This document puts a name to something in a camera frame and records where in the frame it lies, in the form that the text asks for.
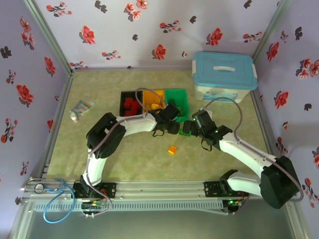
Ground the green plastic bin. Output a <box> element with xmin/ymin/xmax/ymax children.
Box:
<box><xmin>164</xmin><ymin>89</ymin><xmax>190</xmax><ymax>123</ymax></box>

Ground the yellow plastic bin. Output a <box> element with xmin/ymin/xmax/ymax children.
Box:
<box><xmin>142</xmin><ymin>89</ymin><xmax>167</xmax><ymax>118</ymax></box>

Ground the black plastic bin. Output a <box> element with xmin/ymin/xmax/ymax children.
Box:
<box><xmin>120</xmin><ymin>91</ymin><xmax>145</xmax><ymax>118</ymax></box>

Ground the storage box with blue lid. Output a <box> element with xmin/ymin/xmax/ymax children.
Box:
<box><xmin>191</xmin><ymin>51</ymin><xmax>258</xmax><ymax>104</ymax></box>

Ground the right gripper black strap loop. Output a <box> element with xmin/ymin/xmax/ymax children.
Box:
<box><xmin>200</xmin><ymin>139</ymin><xmax>212</xmax><ymax>152</ymax></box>

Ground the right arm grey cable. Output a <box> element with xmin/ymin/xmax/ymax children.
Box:
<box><xmin>200</xmin><ymin>97</ymin><xmax>304</xmax><ymax>215</ymax></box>

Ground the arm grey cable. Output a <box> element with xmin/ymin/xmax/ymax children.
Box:
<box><xmin>84</xmin><ymin>87</ymin><xmax>175</xmax><ymax>216</ymax></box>
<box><xmin>200</xmin><ymin>97</ymin><xmax>304</xmax><ymax>215</ymax></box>

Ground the left arm grey cable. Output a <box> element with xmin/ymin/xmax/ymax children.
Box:
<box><xmin>84</xmin><ymin>87</ymin><xmax>175</xmax><ymax>216</ymax></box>

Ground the aluminium table side rail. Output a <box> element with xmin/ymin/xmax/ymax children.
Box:
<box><xmin>41</xmin><ymin>72</ymin><xmax>74</xmax><ymax>179</ymax></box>
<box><xmin>250</xmin><ymin>91</ymin><xmax>276</xmax><ymax>156</ymax></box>

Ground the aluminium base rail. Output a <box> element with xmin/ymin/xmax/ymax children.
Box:
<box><xmin>21</xmin><ymin>178</ymin><xmax>299</xmax><ymax>200</ymax></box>

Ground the slotted grey cable duct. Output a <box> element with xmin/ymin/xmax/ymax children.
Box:
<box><xmin>33</xmin><ymin>200</ymin><xmax>224</xmax><ymax>212</ymax></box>

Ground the aluminium frame post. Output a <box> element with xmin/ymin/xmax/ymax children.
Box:
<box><xmin>23</xmin><ymin>0</ymin><xmax>74</xmax><ymax>75</ymax></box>
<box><xmin>251</xmin><ymin>0</ymin><xmax>292</xmax><ymax>63</ymax></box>

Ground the blue cable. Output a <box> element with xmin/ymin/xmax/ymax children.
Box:
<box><xmin>43</xmin><ymin>178</ymin><xmax>77</xmax><ymax>223</ymax></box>

